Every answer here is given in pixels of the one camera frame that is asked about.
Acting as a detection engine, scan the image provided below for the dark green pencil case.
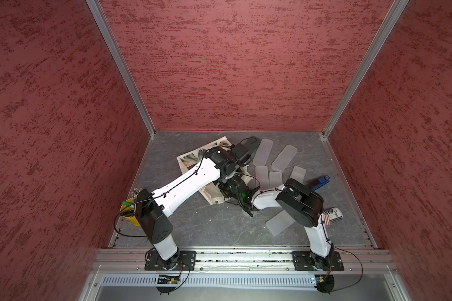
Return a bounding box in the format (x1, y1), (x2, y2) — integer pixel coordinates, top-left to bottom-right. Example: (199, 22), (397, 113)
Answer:
(242, 136), (261, 157)

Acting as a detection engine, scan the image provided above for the cream canvas tote bag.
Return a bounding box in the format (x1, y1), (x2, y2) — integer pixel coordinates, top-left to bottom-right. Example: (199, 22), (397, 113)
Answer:
(176, 136), (232, 205)

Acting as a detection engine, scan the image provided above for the frosted translucent pencil case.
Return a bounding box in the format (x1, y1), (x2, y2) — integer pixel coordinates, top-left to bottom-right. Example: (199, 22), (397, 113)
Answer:
(271, 145), (297, 173)

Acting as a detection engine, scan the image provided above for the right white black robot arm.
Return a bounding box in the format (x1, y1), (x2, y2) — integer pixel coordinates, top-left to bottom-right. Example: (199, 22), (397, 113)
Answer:
(215, 176), (335, 271)

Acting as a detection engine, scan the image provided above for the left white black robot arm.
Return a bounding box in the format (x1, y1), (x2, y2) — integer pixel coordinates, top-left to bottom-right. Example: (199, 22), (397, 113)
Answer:
(134, 137), (260, 269)

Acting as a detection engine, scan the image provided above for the yellow pencil cup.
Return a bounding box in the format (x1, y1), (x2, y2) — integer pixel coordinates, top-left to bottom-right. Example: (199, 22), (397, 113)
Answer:
(119, 188), (140, 227)

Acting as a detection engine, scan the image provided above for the blue black stapler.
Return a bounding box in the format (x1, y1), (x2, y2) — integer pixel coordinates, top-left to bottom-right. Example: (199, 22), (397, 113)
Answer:
(310, 176), (330, 191)

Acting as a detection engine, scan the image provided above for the red white striped sock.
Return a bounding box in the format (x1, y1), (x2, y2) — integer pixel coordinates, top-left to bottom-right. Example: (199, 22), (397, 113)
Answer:
(322, 207), (344, 226)

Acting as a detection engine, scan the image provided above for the left small circuit board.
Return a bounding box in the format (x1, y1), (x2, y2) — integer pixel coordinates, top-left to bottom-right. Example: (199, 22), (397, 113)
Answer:
(157, 275), (181, 285)

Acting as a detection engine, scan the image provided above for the small circuit board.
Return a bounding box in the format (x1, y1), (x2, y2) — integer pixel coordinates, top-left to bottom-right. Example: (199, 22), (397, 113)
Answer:
(157, 275), (181, 285)
(315, 275), (325, 287)

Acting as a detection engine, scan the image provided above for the right small circuit board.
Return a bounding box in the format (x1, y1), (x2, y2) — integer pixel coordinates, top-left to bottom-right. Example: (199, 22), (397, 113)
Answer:
(315, 275), (325, 287)

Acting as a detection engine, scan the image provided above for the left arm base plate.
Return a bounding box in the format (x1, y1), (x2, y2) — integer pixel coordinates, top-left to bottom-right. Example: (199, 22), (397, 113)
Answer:
(144, 249), (197, 271)

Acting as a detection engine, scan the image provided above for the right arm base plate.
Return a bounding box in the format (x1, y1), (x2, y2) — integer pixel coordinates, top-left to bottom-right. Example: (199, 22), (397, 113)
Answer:
(292, 251), (345, 272)

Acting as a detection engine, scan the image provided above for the aluminium front rail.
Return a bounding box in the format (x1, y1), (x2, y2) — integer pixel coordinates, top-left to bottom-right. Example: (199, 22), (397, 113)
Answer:
(92, 247), (398, 275)

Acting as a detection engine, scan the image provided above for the left aluminium corner post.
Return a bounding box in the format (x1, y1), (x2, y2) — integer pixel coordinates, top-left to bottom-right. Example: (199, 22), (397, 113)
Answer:
(86, 0), (156, 138)

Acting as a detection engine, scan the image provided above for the aluminium corner post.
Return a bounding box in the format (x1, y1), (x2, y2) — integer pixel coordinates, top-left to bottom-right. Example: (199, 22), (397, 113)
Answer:
(322, 0), (409, 140)
(86, 0), (156, 138)

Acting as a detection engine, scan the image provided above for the right aluminium corner post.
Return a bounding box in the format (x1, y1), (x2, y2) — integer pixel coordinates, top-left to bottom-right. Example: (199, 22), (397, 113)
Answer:
(322, 0), (409, 140)

